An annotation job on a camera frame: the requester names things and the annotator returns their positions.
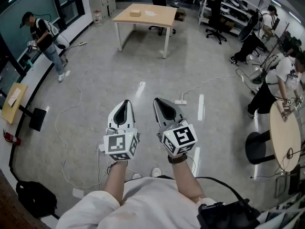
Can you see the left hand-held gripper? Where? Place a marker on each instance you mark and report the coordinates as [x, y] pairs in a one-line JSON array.
[[116, 144]]

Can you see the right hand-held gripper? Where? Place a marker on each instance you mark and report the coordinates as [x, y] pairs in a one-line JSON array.
[[182, 137]]

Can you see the person's right forearm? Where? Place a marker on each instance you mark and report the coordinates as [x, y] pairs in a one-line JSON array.
[[183, 180]]

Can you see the person's left forearm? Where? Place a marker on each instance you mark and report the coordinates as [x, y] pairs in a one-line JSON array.
[[116, 180]]

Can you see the small cardboard box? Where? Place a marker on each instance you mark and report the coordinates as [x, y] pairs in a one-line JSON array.
[[135, 13]]

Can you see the black wrist band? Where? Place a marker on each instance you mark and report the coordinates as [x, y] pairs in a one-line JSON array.
[[177, 159]]

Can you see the person's white shoe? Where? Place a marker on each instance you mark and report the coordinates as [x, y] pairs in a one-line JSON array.
[[137, 175], [156, 172]]

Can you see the person's white clothing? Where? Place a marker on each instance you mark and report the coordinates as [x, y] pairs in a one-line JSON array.
[[147, 204]]

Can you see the light wooden table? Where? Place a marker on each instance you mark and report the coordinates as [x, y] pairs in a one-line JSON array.
[[155, 19]]

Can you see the white pod device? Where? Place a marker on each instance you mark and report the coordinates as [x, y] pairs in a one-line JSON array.
[[62, 41]]

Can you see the black round floor stand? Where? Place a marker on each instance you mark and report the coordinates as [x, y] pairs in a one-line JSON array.
[[258, 76]]

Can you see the clear plastic water jug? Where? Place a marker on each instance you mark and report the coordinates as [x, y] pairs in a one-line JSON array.
[[97, 18]]

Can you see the small wooden side table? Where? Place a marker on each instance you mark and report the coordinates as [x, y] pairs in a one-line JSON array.
[[14, 106]]

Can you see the white paper sheet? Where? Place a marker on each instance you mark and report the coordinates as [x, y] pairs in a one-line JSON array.
[[14, 96]]

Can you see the red fire extinguisher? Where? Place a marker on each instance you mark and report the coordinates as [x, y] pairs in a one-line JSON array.
[[12, 138]]

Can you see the black backpack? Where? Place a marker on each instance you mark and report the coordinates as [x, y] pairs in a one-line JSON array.
[[35, 199]]

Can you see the black body-worn device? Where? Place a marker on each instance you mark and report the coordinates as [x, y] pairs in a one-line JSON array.
[[226, 216]]

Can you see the round wooden table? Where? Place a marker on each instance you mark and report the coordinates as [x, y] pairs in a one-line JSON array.
[[284, 132]]

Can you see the white shelf rack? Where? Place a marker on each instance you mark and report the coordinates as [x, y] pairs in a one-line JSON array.
[[228, 6]]

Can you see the dark wooden platform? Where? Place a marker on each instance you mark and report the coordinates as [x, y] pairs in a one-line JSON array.
[[14, 209]]

